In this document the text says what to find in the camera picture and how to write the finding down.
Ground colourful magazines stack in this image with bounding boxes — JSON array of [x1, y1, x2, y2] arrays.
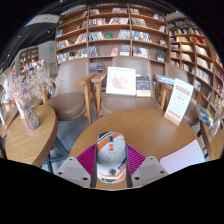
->
[[196, 104, 214, 126]]

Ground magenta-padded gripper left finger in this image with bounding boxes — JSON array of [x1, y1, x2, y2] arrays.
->
[[54, 143, 100, 189]]

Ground glass vase with pink flowers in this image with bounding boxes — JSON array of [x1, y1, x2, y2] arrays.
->
[[6, 59, 58, 131]]

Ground dark cover book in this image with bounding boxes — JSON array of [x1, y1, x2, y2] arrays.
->
[[135, 75, 152, 98]]

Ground beige armchair with wooden arms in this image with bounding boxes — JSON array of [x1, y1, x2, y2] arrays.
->
[[154, 63, 201, 127], [43, 58, 98, 125], [90, 55, 164, 118]]

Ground pink blue gradient mouse pad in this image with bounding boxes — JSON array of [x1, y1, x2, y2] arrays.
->
[[159, 139, 206, 175]]

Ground colourful book display table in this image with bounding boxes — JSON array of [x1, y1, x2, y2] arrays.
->
[[0, 74, 18, 114]]

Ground white framed floral picture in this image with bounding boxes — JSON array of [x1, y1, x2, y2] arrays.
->
[[105, 66, 137, 97]]

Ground small distant wooden bookshelf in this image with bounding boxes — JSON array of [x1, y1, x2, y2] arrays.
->
[[18, 46, 40, 73]]

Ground glass vase with white flowers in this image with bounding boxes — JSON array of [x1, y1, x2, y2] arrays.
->
[[208, 94, 224, 138]]

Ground light blue flat book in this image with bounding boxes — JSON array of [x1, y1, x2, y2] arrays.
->
[[154, 73, 176, 86]]

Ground white red sign, wooden stand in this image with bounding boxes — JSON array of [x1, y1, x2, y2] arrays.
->
[[163, 77, 195, 127]]

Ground wide wooden bookshelf unit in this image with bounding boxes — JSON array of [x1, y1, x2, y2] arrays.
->
[[54, 3, 171, 73]]

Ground white orange computer mouse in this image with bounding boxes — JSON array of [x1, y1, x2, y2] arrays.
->
[[95, 130, 128, 184]]

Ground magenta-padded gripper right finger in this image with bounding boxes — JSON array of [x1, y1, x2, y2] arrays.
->
[[124, 143, 169, 189]]

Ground small white card sign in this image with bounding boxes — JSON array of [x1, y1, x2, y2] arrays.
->
[[14, 99, 26, 120]]

